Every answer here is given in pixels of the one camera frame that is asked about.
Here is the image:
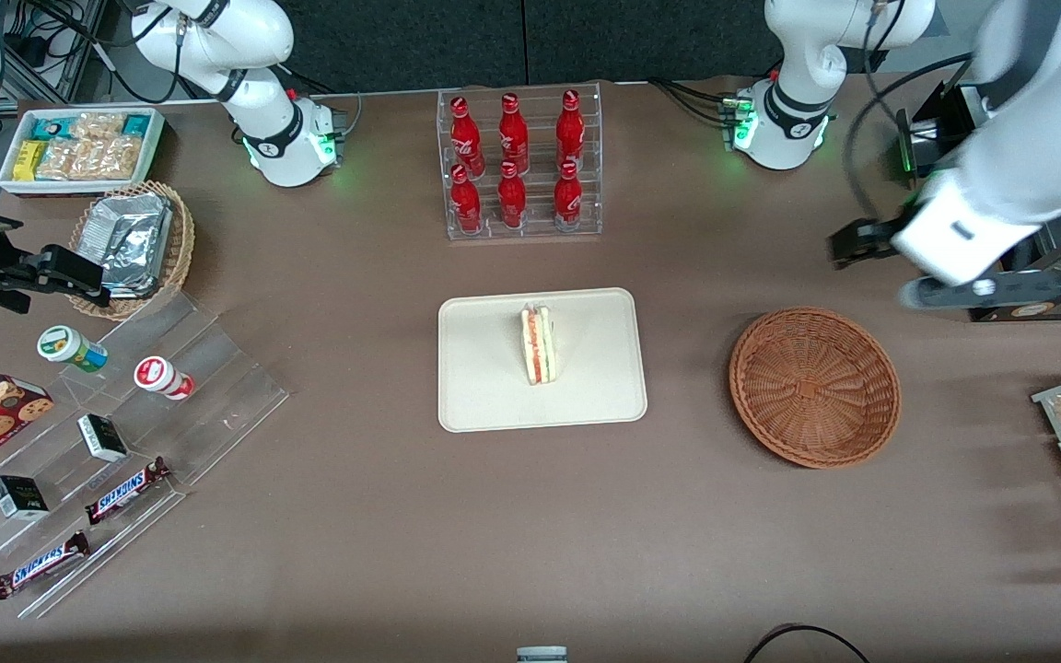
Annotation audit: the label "red cola bottle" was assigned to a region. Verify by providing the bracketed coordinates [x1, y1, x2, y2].
[555, 88, 587, 172]
[497, 161, 529, 230]
[450, 164, 484, 234]
[554, 160, 585, 232]
[498, 92, 531, 176]
[449, 96, 485, 178]

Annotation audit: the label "snickers chocolate bar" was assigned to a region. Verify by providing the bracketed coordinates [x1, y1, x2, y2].
[84, 457, 173, 526]
[0, 530, 92, 601]

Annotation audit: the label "white rectangular snack bin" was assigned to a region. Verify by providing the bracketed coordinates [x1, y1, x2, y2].
[0, 106, 168, 199]

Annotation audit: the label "black left base cables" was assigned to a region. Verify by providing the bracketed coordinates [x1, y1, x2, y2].
[647, 76, 745, 127]

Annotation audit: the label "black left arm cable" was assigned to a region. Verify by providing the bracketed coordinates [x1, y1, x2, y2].
[842, 51, 975, 224]

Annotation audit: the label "small black box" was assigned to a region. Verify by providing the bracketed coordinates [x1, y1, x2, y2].
[0, 474, 51, 522]
[76, 413, 130, 463]

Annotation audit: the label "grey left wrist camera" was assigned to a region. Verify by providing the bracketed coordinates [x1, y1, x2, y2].
[898, 273, 1061, 311]

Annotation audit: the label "green lid white cup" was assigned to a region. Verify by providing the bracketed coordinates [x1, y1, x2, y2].
[37, 325, 111, 374]

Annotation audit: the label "black right base cables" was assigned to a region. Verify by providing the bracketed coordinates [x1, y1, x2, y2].
[284, 63, 365, 139]

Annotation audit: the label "clear acrylic bottle rack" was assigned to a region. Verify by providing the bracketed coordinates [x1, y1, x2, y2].
[437, 82, 604, 242]

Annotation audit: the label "yellow snack packet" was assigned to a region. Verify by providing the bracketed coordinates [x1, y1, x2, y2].
[12, 139, 49, 183]

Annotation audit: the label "black table edge cable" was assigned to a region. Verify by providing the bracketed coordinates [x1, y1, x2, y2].
[741, 623, 872, 663]

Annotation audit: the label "brown round wicker basket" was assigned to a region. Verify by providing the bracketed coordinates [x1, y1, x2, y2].
[729, 307, 903, 471]

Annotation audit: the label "black base cables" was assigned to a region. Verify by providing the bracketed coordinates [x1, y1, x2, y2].
[647, 76, 745, 127]
[284, 63, 365, 139]

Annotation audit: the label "silver foil package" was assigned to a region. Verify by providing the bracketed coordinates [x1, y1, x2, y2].
[79, 192, 175, 299]

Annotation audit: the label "aluminium frame profile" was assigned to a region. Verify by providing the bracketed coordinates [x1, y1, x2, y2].
[0, 0, 110, 107]

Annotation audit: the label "clear bag of crackers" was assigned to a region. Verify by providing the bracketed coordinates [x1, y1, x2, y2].
[34, 135, 143, 182]
[70, 111, 128, 145]

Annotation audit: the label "red lid white cup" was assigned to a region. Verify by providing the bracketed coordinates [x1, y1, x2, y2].
[133, 355, 196, 402]

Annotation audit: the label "triangle sandwich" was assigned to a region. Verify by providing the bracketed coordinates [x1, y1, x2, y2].
[519, 303, 558, 387]

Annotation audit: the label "light oval wicker basket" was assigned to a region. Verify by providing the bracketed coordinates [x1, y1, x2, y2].
[65, 180, 196, 322]

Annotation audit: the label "cream plastic tray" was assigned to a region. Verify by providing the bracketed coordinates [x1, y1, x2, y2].
[437, 287, 648, 434]

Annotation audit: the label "clear acrylic stepped shelf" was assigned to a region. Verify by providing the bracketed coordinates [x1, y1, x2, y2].
[0, 290, 291, 620]

